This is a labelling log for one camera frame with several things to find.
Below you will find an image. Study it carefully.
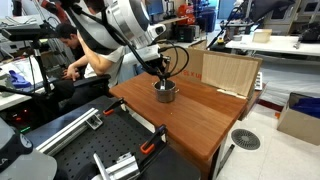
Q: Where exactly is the blue cloth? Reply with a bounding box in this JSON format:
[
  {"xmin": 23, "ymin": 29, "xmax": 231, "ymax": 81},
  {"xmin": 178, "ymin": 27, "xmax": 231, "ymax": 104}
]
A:
[{"xmin": 8, "ymin": 69, "xmax": 33, "ymax": 90}]

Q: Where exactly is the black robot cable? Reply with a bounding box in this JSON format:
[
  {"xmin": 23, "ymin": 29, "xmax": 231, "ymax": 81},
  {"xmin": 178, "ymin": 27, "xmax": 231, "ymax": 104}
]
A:
[{"xmin": 64, "ymin": 3, "xmax": 190, "ymax": 81}]

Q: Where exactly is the black camera on tripod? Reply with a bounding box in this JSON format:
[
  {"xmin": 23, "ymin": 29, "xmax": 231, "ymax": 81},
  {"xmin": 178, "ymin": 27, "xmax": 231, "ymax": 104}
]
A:
[{"xmin": 0, "ymin": 23, "xmax": 59, "ymax": 99}]

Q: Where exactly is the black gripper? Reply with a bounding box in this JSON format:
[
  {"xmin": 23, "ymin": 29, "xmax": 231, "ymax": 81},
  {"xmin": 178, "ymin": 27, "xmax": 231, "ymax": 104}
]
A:
[{"xmin": 150, "ymin": 55, "xmax": 172, "ymax": 91}]

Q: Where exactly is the small steel pot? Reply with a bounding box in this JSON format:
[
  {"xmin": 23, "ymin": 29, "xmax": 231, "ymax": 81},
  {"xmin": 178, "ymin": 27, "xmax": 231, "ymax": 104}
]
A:
[{"xmin": 152, "ymin": 79, "xmax": 180, "ymax": 104}]

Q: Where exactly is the aluminium extrusion rail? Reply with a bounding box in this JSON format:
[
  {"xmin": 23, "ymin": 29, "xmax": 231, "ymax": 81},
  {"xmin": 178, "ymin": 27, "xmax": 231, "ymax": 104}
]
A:
[
  {"xmin": 35, "ymin": 106, "xmax": 105, "ymax": 157},
  {"xmin": 91, "ymin": 151, "xmax": 142, "ymax": 180}
]

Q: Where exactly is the large cardboard box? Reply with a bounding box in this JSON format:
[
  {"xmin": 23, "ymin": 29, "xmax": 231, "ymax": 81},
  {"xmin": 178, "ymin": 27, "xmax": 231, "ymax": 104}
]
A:
[{"xmin": 165, "ymin": 45, "xmax": 264, "ymax": 101}]

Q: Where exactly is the round floor drain grate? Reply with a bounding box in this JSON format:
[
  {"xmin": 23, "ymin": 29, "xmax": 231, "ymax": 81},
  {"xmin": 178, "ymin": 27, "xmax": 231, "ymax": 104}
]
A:
[{"xmin": 230, "ymin": 128, "xmax": 262, "ymax": 151}]

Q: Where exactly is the grey metal table leg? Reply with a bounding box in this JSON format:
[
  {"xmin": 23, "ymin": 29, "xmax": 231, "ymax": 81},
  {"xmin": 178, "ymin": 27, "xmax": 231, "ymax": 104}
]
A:
[{"xmin": 215, "ymin": 143, "xmax": 236, "ymax": 178}]

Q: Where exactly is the seated person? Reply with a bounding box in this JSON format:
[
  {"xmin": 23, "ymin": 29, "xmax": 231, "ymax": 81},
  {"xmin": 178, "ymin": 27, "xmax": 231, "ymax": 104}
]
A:
[{"xmin": 53, "ymin": 22, "xmax": 127, "ymax": 111}]

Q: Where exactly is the open cardboard box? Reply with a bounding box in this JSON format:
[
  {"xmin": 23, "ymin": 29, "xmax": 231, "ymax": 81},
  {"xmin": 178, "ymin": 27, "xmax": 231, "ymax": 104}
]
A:
[{"xmin": 276, "ymin": 91, "xmax": 320, "ymax": 147}]

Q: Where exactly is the light wooden board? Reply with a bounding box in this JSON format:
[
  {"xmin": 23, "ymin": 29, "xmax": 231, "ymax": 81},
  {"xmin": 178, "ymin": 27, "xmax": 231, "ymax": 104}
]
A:
[{"xmin": 200, "ymin": 52, "xmax": 260, "ymax": 99}]

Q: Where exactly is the white work table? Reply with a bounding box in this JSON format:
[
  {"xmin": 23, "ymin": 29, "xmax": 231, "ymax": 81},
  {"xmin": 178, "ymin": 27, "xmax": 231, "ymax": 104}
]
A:
[{"xmin": 225, "ymin": 33, "xmax": 320, "ymax": 58}]

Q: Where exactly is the black perforated breadboard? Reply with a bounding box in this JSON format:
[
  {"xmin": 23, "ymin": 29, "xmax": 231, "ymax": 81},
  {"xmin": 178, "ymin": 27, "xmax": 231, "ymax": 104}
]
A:
[{"xmin": 23, "ymin": 94, "xmax": 202, "ymax": 180}]

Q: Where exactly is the black office chair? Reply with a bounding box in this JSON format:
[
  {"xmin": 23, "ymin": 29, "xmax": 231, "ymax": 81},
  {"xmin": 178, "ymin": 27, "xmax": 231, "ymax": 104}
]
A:
[{"xmin": 53, "ymin": 73, "xmax": 112, "ymax": 111}]

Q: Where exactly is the white tape strip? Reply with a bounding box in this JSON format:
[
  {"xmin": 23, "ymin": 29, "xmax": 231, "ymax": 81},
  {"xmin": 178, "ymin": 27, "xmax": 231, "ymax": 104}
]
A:
[{"xmin": 216, "ymin": 87, "xmax": 248, "ymax": 100}]

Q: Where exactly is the small pale wooden box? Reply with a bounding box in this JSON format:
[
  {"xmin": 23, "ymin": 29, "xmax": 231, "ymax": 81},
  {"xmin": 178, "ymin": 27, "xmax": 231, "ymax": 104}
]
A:
[{"xmin": 251, "ymin": 28, "xmax": 273, "ymax": 44}]

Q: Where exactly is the black orange bar clamp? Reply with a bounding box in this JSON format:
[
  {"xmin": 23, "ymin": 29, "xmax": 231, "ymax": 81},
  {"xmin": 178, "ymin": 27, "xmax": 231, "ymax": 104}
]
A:
[
  {"xmin": 139, "ymin": 124, "xmax": 168, "ymax": 165},
  {"xmin": 102, "ymin": 97, "xmax": 128, "ymax": 117}
]

